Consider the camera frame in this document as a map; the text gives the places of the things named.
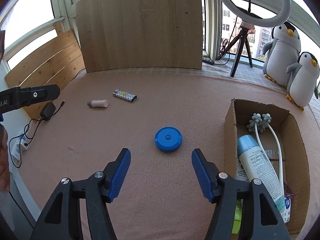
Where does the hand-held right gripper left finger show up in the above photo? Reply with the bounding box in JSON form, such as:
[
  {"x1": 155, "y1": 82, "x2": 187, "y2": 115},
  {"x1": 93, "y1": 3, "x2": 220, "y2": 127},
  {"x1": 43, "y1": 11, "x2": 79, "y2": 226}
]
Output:
[{"x1": 30, "y1": 148, "x2": 132, "y2": 240}]

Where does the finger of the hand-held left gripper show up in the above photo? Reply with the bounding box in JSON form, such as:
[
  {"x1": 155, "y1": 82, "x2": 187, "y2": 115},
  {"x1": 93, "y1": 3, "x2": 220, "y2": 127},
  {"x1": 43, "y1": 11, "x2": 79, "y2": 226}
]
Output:
[{"x1": 20, "y1": 84, "x2": 61, "y2": 107}]

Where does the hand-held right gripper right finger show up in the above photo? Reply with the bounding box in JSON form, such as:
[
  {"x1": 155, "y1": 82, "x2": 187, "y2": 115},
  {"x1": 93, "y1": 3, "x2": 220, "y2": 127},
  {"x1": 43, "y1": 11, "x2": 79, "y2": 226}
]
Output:
[{"x1": 191, "y1": 148, "x2": 292, "y2": 240}]

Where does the blue round tape measure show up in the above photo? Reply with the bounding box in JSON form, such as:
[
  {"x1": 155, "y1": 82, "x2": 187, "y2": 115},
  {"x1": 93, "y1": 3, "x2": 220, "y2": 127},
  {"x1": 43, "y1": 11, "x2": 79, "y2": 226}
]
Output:
[{"x1": 154, "y1": 127, "x2": 182, "y2": 153}]

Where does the green tube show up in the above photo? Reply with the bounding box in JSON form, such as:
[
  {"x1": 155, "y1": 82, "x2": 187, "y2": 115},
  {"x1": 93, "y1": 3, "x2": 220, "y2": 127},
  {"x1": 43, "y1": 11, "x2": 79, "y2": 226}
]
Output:
[{"x1": 231, "y1": 198, "x2": 243, "y2": 234}]

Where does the blue cap lotion tube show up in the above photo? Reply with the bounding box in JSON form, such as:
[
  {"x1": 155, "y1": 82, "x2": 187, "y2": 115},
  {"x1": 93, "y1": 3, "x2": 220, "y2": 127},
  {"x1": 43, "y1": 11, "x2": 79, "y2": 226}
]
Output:
[{"x1": 237, "y1": 134, "x2": 290, "y2": 223}]

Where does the white massager with grey balls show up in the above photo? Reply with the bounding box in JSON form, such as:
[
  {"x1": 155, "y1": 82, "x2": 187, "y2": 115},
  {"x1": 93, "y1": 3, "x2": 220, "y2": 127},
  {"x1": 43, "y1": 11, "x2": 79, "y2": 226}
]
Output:
[{"x1": 247, "y1": 113, "x2": 285, "y2": 189}]

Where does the dark red hair tie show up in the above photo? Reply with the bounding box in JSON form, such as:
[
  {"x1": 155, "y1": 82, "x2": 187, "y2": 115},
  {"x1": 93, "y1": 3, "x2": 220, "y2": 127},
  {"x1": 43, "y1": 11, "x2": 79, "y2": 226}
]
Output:
[{"x1": 283, "y1": 182, "x2": 294, "y2": 198}]

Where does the star print tissue pack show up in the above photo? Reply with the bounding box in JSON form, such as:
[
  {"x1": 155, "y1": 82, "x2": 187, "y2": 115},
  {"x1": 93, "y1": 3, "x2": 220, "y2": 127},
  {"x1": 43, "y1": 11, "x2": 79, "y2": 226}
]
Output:
[{"x1": 281, "y1": 197, "x2": 292, "y2": 222}]

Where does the cardboard box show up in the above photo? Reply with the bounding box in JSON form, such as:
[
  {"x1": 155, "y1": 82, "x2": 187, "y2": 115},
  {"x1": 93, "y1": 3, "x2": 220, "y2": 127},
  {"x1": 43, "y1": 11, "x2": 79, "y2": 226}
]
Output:
[{"x1": 224, "y1": 99, "x2": 311, "y2": 235}]

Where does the person's left hand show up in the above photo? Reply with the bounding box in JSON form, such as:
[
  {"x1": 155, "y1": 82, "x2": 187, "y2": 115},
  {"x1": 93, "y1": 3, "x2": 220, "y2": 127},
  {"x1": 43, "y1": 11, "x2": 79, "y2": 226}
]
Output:
[{"x1": 0, "y1": 124, "x2": 11, "y2": 192}]

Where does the black power adapter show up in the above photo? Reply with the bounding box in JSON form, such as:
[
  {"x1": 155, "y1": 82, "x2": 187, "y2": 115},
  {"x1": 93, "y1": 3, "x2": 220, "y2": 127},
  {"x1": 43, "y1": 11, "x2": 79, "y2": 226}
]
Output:
[{"x1": 40, "y1": 102, "x2": 57, "y2": 120}]

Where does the pine slat panel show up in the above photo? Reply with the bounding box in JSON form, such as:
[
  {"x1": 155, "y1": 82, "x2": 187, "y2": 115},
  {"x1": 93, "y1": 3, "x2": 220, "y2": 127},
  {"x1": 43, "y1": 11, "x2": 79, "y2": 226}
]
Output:
[{"x1": 4, "y1": 29, "x2": 86, "y2": 117}]

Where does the white power strip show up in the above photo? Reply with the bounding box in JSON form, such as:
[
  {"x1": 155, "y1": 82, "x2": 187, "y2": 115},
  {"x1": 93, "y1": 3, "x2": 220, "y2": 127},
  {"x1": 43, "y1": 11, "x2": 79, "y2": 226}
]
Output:
[{"x1": 9, "y1": 133, "x2": 30, "y2": 163}]

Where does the small pink cosmetic tube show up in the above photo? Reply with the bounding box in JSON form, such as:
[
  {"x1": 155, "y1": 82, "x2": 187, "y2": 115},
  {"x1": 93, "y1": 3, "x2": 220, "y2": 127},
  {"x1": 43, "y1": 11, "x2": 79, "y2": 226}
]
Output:
[{"x1": 87, "y1": 99, "x2": 109, "y2": 108}]

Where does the large laminate wood board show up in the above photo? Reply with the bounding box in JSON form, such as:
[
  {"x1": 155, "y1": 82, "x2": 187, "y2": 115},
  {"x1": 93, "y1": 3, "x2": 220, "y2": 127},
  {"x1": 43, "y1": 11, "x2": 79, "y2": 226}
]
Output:
[{"x1": 76, "y1": 0, "x2": 203, "y2": 73}]

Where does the small penguin plush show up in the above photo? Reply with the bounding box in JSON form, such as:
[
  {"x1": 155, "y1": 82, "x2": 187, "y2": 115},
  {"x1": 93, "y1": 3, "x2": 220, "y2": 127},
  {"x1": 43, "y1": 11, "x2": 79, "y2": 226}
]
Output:
[{"x1": 286, "y1": 52, "x2": 320, "y2": 110}]

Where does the black tripod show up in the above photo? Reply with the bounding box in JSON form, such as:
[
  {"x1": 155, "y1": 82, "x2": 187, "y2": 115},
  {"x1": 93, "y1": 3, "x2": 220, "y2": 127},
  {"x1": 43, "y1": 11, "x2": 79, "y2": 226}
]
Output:
[{"x1": 230, "y1": 21, "x2": 257, "y2": 78}]

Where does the large penguin plush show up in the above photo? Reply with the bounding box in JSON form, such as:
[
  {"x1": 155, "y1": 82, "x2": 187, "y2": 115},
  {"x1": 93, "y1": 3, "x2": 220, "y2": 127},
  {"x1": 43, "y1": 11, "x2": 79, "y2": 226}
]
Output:
[{"x1": 262, "y1": 21, "x2": 302, "y2": 87}]

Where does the black usb charging cable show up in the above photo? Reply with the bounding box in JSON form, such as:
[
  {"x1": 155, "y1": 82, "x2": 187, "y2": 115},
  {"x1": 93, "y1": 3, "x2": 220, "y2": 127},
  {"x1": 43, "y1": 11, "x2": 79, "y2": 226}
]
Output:
[{"x1": 50, "y1": 101, "x2": 66, "y2": 117}]

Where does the black power cord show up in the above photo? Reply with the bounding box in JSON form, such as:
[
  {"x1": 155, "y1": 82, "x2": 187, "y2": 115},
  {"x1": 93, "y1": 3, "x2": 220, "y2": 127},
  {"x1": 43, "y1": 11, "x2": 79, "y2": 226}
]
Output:
[{"x1": 9, "y1": 119, "x2": 43, "y2": 168}]

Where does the thin black cable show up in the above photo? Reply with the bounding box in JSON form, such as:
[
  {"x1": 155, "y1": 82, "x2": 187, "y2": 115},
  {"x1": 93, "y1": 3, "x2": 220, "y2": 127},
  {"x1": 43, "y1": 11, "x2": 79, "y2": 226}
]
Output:
[{"x1": 72, "y1": 67, "x2": 87, "y2": 80}]

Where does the white window frame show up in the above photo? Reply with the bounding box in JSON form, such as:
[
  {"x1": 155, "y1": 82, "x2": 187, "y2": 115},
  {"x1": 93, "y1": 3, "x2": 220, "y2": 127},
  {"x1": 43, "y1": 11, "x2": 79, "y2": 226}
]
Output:
[{"x1": 0, "y1": 0, "x2": 320, "y2": 63}]

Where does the ring light cable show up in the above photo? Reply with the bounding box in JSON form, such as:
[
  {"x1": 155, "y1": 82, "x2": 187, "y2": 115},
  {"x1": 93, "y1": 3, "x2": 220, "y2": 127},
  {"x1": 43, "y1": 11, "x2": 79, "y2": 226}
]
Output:
[{"x1": 215, "y1": 37, "x2": 238, "y2": 66}]

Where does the white ring light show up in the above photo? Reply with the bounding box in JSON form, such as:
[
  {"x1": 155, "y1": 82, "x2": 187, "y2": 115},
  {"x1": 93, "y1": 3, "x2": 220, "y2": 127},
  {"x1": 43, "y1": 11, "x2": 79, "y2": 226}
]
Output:
[{"x1": 214, "y1": 0, "x2": 292, "y2": 27}]

